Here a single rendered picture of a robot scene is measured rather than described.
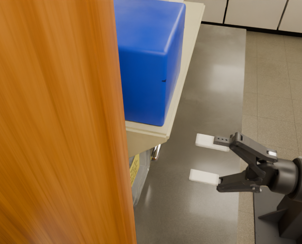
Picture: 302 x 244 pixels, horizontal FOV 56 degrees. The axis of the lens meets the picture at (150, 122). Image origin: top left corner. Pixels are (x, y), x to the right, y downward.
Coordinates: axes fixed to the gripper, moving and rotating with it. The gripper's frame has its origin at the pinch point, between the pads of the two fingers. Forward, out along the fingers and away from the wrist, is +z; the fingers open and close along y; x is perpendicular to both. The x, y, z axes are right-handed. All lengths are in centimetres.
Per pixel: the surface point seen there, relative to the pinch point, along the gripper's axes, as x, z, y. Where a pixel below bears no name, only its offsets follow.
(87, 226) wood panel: 29.2, 10.3, 23.9
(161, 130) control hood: 20.6, 4.6, 31.3
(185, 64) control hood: 8.5, 4.1, 31.2
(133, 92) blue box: 20.2, 7.5, 35.5
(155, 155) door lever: 2.1, 9.4, 1.0
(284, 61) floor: -238, -73, -121
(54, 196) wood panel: 29.2, 12.8, 29.2
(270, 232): -45, -52, -119
